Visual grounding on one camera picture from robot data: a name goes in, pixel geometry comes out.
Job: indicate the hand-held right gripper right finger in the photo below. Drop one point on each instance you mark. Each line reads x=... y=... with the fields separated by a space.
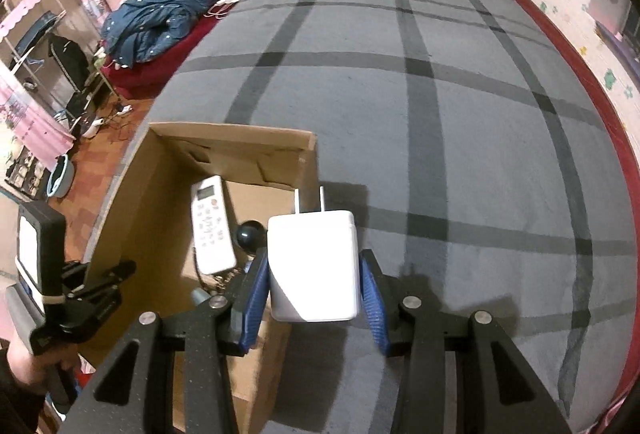
x=372 y=304

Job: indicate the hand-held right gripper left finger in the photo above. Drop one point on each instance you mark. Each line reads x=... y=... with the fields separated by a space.
x=252 y=301

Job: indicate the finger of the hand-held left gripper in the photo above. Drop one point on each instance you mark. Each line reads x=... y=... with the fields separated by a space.
x=97 y=309
x=107 y=275

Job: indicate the large white power adapter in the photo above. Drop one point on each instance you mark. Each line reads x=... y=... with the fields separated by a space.
x=312 y=264

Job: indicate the white remote control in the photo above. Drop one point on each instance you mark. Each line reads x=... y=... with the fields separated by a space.
x=212 y=234

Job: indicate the brown cardboard box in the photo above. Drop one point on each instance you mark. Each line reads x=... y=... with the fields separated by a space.
x=150 y=194

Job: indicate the person's left forearm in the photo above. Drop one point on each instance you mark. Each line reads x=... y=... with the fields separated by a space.
x=15 y=406

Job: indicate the person's left hand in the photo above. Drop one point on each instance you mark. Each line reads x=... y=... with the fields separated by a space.
x=30 y=366

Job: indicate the black round-top cylinder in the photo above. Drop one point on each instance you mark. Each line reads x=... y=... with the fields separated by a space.
x=250 y=236

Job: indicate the light blue basin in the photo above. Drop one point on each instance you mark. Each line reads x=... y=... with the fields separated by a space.
x=62 y=186

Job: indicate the dark cluttered shelf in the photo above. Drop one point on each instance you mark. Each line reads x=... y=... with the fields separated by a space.
x=20 y=172

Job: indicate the pink curtain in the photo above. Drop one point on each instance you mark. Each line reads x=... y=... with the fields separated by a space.
x=30 y=119

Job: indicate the grey plaid blanket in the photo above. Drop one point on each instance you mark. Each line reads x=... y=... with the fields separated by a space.
x=450 y=139

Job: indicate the black bag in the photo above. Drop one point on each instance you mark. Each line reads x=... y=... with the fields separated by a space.
x=70 y=59

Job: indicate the blue star-print quilt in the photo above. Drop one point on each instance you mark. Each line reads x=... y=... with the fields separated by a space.
x=160 y=19

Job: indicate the red bed sheet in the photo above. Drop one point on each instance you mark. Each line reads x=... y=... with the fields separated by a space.
x=600 y=84

